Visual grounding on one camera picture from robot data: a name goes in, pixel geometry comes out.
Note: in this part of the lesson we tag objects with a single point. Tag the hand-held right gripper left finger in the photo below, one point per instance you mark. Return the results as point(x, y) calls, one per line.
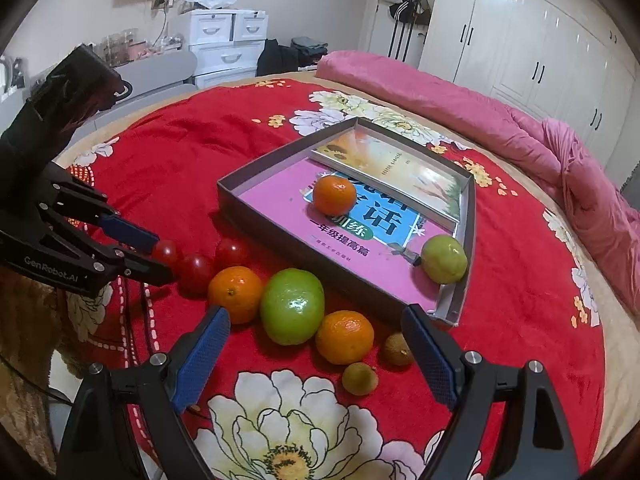
point(205, 355)

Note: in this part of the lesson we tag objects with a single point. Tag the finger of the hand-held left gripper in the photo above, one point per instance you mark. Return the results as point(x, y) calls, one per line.
point(150, 270)
point(130, 234)

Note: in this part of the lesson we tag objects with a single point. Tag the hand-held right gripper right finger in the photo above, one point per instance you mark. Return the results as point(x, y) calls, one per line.
point(430, 355)

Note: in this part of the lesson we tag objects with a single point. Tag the red cherry tomato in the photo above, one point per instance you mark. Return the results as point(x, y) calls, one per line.
point(167, 251)
point(196, 272)
point(232, 253)

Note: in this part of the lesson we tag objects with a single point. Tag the small brown kiwi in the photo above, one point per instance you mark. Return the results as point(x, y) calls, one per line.
point(359, 378)
point(397, 349)

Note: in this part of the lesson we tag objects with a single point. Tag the orange mandarin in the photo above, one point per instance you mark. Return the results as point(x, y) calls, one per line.
point(235, 294)
point(334, 194)
point(344, 336)

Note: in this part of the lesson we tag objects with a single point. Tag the bright green apple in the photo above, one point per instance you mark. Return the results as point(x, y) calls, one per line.
point(292, 306)

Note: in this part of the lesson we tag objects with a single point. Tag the grey cardboard box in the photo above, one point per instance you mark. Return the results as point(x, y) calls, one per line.
point(235, 200)

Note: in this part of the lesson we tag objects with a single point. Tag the red floral blanket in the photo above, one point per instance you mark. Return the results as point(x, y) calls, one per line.
point(175, 160)

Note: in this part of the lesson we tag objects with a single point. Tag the yellow-green apple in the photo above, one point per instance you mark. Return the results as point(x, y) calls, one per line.
point(444, 258)

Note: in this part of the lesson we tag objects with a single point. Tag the brown patterned blanket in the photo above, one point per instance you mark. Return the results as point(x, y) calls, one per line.
point(30, 310)

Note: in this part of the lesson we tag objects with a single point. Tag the pink book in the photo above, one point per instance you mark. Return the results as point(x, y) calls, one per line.
point(280, 195)

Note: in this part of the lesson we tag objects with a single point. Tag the landscape cover book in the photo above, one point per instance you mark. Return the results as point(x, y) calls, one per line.
point(390, 165)

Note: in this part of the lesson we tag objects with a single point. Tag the white drawer cabinet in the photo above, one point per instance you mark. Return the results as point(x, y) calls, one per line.
point(225, 55)

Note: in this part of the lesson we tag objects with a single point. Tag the black backpack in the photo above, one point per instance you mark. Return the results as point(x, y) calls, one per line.
point(275, 57)

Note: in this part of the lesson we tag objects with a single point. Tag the white plastic bag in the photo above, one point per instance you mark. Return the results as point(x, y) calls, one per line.
point(207, 1)

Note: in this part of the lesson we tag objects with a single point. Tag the dark folded clothes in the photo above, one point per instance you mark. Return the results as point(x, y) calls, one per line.
point(307, 47)

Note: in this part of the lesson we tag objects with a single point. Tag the pink quilt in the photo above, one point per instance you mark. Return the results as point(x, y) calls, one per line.
point(450, 95)

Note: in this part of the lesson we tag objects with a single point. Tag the white door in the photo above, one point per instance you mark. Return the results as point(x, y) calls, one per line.
point(430, 40)

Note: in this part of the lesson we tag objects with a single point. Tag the white wardrobe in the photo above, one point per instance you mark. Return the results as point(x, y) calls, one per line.
point(510, 35)

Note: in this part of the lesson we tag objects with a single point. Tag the hanging black bag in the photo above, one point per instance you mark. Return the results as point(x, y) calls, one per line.
point(406, 7)

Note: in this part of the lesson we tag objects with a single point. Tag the wall socket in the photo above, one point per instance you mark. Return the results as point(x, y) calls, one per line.
point(162, 3)

